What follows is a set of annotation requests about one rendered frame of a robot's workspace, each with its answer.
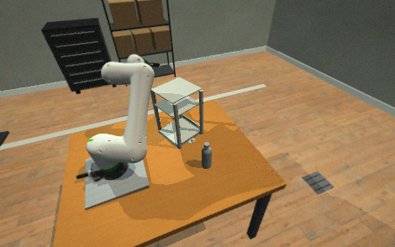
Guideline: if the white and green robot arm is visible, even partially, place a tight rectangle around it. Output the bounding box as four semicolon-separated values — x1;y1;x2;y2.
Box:
76;55;155;181

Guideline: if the dark grey bottle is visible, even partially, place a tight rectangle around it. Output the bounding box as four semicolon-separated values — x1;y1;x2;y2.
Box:
202;142;212;169

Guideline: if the grey metal shelving unit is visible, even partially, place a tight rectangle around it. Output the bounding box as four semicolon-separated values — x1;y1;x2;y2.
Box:
150;77;203;150

